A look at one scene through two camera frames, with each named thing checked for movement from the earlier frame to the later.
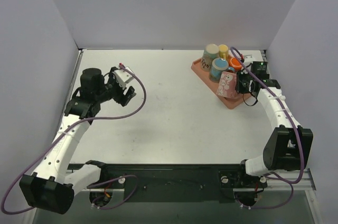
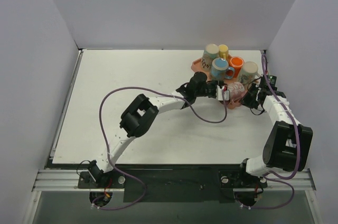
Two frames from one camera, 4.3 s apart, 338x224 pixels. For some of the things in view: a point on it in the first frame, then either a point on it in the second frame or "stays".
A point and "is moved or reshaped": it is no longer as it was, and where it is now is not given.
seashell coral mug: (211, 52) stays
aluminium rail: (294, 180) stays
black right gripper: (242, 84) -> (250, 98)
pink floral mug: (227, 85) is moved or reshaped
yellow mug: (223, 51) stays
